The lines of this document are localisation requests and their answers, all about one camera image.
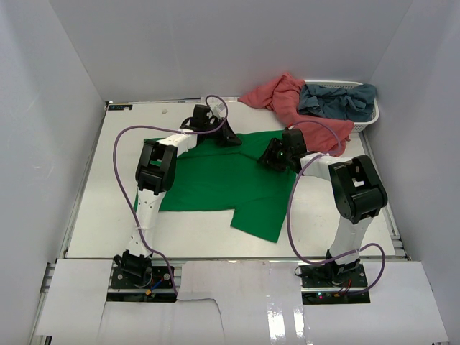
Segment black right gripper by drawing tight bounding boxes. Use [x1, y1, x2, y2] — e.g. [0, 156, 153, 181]
[257, 138, 292, 173]

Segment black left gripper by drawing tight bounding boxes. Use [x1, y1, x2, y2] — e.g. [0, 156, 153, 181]
[203, 118, 242, 147]

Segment green t shirt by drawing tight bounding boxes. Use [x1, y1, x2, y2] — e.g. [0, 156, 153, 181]
[160, 131, 295, 243]

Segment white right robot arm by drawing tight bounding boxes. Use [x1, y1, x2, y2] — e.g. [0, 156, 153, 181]
[258, 129, 387, 287]

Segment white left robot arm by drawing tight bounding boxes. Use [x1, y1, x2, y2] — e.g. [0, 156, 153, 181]
[126, 101, 242, 257]

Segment salmon pink t shirt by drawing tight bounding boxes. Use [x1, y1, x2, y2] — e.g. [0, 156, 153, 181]
[238, 73, 354, 157]

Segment white plastic laundry basket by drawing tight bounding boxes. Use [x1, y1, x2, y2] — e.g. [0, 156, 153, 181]
[304, 80, 381, 134]

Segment dark blue t shirt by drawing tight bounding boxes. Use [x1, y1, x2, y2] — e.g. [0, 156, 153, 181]
[296, 83, 378, 122]

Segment black label sticker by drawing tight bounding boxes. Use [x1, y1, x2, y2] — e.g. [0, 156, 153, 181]
[107, 104, 133, 111]

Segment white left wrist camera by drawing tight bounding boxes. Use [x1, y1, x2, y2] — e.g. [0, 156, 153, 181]
[210, 103, 227, 119]

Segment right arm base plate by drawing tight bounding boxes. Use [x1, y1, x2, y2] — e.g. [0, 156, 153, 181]
[294, 264, 371, 305]

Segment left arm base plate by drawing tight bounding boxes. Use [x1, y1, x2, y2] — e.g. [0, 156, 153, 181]
[106, 251, 177, 303]

